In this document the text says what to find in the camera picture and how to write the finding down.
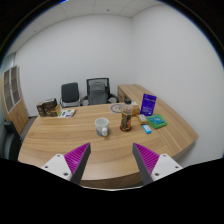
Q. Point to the green flat box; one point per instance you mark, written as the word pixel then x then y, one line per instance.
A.
pixel 156 121

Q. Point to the small tan packet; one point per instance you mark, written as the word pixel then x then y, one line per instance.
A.
pixel 142 119

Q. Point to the grey backpack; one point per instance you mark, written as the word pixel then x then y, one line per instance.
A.
pixel 98 93

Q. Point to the clear bottle with dark label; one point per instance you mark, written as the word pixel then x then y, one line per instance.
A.
pixel 126 120

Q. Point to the green and purple leaflet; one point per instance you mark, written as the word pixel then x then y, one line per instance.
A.
pixel 66 113

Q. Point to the black mesh office chair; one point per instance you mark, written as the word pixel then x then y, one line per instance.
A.
pixel 98 79

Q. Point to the orange-brown box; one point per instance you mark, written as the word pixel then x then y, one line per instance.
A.
pixel 135 110

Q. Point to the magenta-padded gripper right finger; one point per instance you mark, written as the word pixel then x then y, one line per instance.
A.
pixel 148 160

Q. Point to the purple pouch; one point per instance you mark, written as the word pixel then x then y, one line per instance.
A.
pixel 148 104

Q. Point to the small blue box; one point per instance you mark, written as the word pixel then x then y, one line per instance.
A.
pixel 146 129

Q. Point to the dark glossy box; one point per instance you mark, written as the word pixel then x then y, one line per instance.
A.
pixel 50 103

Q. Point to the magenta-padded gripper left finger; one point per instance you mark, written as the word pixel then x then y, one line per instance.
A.
pixel 76 160

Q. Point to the wooden cabinet with glass doors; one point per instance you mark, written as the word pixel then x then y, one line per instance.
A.
pixel 18 115

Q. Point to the dark armchair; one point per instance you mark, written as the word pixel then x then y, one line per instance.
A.
pixel 11 143

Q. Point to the white mug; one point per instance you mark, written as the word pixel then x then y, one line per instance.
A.
pixel 101 126

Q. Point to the wooden side desk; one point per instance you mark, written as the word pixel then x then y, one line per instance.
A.
pixel 128 91

